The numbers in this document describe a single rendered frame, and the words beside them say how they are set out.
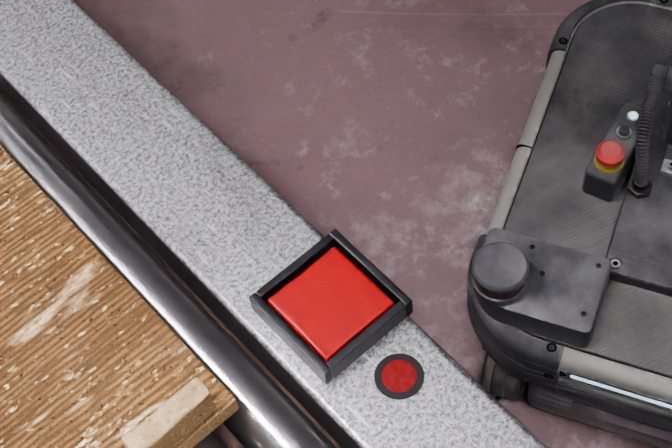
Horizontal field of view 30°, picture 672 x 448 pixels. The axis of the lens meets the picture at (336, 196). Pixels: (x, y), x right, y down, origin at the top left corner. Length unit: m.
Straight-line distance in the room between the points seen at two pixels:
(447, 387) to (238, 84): 1.37
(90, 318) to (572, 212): 0.95
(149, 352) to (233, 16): 1.45
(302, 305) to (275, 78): 1.32
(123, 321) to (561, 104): 1.05
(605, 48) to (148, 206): 1.06
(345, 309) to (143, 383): 0.14
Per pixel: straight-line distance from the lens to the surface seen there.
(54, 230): 0.87
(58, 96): 0.97
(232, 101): 2.10
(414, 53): 2.13
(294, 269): 0.83
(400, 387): 0.80
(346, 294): 0.82
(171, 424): 0.76
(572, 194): 1.68
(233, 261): 0.86
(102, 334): 0.83
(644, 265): 1.61
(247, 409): 0.80
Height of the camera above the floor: 1.65
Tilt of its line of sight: 57 degrees down
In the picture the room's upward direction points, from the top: 8 degrees counter-clockwise
